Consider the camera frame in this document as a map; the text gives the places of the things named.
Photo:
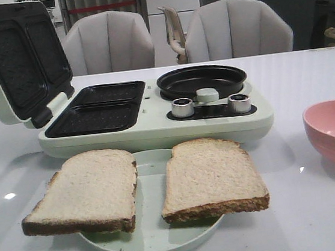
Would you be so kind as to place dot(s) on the white bread slice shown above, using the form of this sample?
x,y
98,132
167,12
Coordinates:
x,y
210,177
93,192

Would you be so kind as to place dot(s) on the green breakfast maker lid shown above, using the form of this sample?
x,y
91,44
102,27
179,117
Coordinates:
x,y
33,66

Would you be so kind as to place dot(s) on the green breakfast maker base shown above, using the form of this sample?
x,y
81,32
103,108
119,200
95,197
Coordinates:
x,y
134,116

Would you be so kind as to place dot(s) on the left silver control knob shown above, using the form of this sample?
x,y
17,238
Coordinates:
x,y
182,108

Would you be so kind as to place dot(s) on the silver control knob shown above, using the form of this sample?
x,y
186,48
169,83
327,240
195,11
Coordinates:
x,y
239,103
182,108

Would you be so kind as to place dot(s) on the black round frying pan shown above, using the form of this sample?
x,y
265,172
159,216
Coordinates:
x,y
184,82

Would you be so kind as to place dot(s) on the right silver control knob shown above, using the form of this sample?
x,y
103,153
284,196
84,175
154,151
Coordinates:
x,y
239,103

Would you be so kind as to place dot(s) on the beige office chair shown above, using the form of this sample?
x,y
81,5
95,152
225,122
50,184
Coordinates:
x,y
175,34

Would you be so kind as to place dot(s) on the left grey upholstered chair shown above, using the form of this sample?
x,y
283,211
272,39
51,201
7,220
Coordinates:
x,y
112,41

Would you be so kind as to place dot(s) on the grey upholstered chair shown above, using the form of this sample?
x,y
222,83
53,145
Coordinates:
x,y
112,41
236,28

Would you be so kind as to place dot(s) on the light green round plate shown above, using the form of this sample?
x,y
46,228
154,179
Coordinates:
x,y
151,232

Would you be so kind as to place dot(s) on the right grey upholstered chair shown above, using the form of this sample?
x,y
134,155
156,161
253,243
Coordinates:
x,y
236,28

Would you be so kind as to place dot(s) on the white refrigerator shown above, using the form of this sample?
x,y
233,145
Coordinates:
x,y
164,55

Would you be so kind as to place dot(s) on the red barrier belt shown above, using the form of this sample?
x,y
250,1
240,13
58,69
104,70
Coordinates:
x,y
103,7

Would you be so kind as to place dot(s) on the beige curtain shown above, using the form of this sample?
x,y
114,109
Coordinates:
x,y
102,2

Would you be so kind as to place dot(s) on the green pan handle knob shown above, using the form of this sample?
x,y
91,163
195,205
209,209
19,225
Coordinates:
x,y
206,95

